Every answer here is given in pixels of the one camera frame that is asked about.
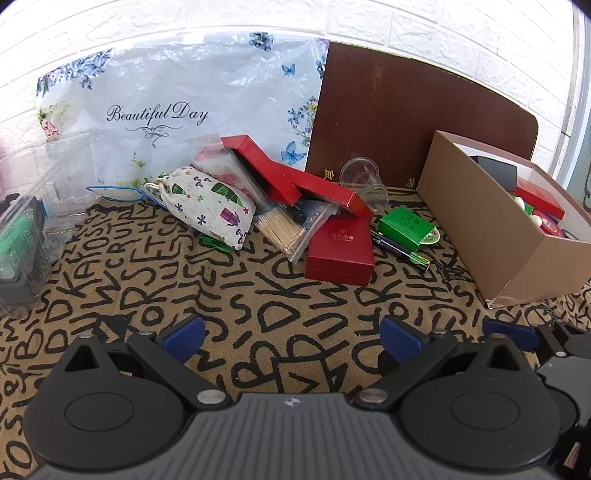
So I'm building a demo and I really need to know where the dark brown wooden board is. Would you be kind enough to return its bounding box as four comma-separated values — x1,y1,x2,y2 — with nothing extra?
305,41,540,190

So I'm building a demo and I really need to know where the letter print table cloth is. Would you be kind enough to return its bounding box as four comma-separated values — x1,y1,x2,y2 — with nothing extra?
0,185,591,480

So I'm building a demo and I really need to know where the open red box lid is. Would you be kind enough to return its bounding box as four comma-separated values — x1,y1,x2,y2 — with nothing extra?
272,161,375,221

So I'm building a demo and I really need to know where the clear plastic container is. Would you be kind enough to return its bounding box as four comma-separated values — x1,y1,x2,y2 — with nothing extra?
0,127,100,319

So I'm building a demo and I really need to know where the brown cardboard box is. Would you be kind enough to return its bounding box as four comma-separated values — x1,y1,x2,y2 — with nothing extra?
416,130,591,309

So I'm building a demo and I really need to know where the white window frame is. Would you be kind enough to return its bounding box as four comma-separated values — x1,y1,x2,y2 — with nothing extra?
551,0,591,195

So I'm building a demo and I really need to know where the black pen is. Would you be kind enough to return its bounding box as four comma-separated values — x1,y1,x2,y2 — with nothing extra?
369,229,432,273

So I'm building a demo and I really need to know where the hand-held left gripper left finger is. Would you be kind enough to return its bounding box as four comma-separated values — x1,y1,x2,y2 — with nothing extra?
60,316,232,408

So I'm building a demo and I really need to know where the long red gift box lid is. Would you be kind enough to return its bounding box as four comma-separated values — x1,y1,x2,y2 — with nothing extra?
221,135,303,205

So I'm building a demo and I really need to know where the floral white plastic bag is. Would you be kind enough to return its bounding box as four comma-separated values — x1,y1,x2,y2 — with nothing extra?
36,31,331,191

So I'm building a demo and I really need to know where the zip bag with red print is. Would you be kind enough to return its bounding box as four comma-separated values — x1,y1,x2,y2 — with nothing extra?
191,134,271,208

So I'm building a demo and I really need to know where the flat red box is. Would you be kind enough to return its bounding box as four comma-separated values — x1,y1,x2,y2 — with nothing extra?
515,180,566,221

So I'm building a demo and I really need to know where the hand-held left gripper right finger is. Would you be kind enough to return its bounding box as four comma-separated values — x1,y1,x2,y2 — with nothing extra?
358,316,536,409

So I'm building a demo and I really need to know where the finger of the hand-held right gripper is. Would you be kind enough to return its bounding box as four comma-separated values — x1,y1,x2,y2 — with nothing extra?
482,318,591,363

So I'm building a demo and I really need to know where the printed drawstring cloth pouch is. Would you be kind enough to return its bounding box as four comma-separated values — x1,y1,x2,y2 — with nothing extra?
144,167,256,251

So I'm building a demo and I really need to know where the zip bag of toothpicks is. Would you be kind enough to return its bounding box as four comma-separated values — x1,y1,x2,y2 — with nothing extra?
253,202,335,264

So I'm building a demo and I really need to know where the black box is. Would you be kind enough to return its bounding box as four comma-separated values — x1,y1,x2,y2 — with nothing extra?
468,156,520,192

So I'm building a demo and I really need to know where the green cardboard box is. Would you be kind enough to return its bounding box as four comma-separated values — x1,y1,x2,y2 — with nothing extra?
378,207,441,254

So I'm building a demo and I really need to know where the clear plastic cup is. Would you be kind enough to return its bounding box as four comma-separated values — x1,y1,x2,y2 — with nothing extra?
340,157,389,209

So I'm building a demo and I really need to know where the red tape roll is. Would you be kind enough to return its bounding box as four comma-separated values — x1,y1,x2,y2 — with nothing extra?
536,213,565,238

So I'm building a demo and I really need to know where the blue wire clip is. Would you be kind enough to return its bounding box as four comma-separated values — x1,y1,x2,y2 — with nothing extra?
86,184,160,204

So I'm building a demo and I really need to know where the small red gift box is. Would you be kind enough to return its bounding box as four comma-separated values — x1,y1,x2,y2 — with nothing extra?
305,217,376,287

